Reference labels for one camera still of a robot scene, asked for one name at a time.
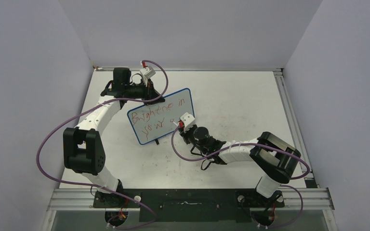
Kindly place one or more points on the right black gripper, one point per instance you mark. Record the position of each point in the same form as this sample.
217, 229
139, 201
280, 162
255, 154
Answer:
185, 134

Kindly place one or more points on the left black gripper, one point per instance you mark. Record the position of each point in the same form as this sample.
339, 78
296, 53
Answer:
149, 92

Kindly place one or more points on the blue framed whiteboard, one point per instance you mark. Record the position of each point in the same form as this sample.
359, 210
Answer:
151, 122

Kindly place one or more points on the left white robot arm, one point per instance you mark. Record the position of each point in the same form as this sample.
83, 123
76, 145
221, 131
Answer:
83, 149

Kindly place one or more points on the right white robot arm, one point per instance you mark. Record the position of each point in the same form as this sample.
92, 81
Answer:
276, 158

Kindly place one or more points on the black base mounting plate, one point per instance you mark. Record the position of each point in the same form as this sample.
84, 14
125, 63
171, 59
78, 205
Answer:
189, 205

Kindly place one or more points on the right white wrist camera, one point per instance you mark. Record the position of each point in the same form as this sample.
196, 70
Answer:
186, 121

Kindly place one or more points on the aluminium frame rail right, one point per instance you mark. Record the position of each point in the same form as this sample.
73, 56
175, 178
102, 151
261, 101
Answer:
292, 120

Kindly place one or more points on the aluminium frame rail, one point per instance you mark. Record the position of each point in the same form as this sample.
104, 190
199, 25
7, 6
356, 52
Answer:
292, 120
69, 199

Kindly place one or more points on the aluminium frame rail front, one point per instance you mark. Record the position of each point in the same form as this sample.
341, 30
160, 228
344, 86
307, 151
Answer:
69, 199

